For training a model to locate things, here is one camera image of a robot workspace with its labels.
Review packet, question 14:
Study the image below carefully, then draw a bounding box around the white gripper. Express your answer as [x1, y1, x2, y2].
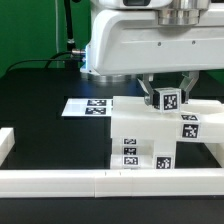
[89, 8, 224, 106]

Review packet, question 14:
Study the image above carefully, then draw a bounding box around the white tagged chair nut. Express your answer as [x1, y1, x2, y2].
[153, 87, 181, 113]

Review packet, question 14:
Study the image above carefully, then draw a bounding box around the white chair back frame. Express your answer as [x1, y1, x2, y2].
[111, 96, 224, 143]

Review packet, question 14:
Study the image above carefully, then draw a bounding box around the white chair seat plate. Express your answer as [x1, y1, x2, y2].
[135, 139, 176, 169]

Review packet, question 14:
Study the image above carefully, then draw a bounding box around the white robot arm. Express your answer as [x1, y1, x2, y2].
[81, 0, 224, 105]

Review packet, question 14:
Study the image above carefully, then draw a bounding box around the white marker base sheet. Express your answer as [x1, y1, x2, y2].
[62, 98, 113, 117]

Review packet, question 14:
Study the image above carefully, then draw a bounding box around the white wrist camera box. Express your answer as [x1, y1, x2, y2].
[98, 0, 173, 10]

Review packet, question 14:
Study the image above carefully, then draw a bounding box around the black cable bundle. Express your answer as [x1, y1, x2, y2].
[6, 0, 88, 73]

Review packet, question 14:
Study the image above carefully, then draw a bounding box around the white U-shaped fence frame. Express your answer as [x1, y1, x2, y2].
[0, 126, 224, 199]

